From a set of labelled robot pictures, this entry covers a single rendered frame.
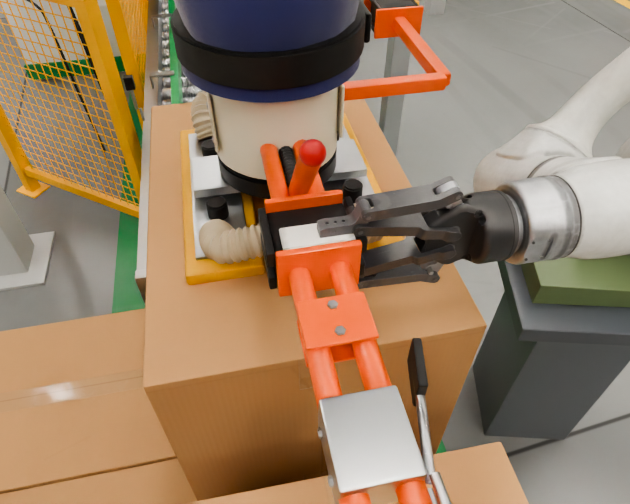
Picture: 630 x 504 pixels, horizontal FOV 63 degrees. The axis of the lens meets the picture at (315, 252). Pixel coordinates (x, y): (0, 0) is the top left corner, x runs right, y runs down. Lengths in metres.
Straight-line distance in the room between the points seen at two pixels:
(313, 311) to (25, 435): 0.92
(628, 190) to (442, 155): 2.21
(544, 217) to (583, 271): 0.62
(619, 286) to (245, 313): 0.78
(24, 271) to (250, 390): 1.84
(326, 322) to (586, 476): 1.49
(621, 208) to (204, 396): 0.48
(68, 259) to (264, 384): 1.83
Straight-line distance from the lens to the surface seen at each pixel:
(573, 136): 0.74
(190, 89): 2.19
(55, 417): 1.27
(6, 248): 2.30
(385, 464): 0.38
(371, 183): 0.77
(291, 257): 0.47
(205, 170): 0.76
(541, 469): 1.81
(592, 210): 0.58
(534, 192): 0.56
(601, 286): 1.15
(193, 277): 0.66
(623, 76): 0.76
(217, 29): 0.57
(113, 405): 1.23
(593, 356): 1.46
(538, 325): 1.10
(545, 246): 0.56
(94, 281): 2.24
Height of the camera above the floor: 1.57
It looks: 46 degrees down
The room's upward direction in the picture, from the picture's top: straight up
